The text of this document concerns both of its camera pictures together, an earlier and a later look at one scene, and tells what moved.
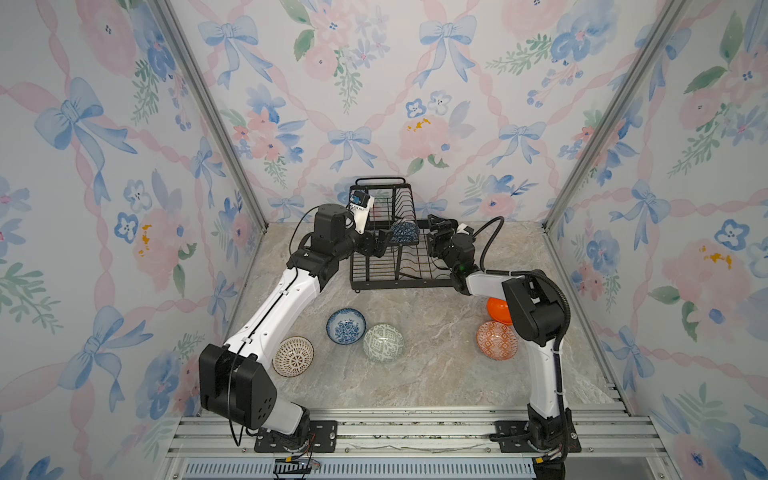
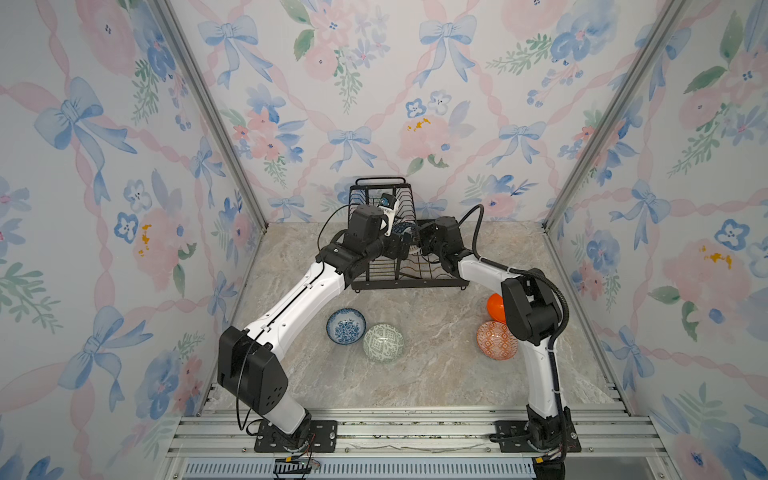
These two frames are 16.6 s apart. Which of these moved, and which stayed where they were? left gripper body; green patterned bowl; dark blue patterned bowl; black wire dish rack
Moved: left gripper body
Stayed: green patterned bowl; dark blue patterned bowl; black wire dish rack
